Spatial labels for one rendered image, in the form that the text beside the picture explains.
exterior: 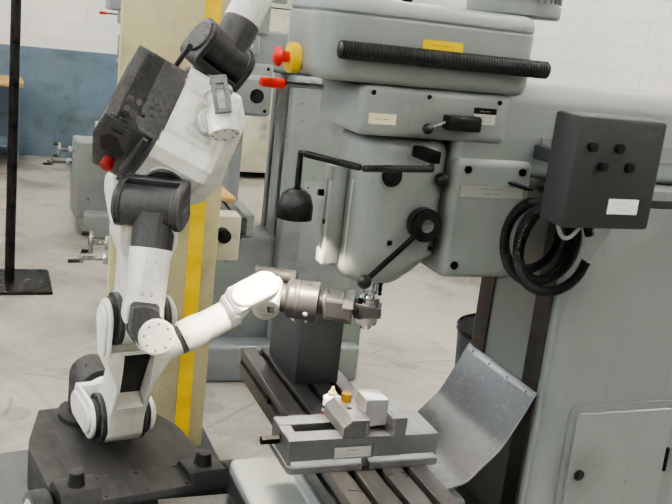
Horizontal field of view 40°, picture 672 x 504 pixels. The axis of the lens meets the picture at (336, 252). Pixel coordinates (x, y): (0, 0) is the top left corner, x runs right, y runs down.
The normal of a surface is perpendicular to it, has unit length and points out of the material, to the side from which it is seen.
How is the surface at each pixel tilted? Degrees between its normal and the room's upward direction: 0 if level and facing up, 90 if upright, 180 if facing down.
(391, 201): 90
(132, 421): 103
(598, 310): 90
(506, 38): 90
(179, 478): 0
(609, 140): 90
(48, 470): 0
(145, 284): 72
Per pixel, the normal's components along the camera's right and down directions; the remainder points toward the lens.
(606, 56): -0.93, -0.01
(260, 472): 0.11, -0.96
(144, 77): 0.48, -0.29
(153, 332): 0.29, -0.05
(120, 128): -0.29, 0.85
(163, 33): 0.35, 0.27
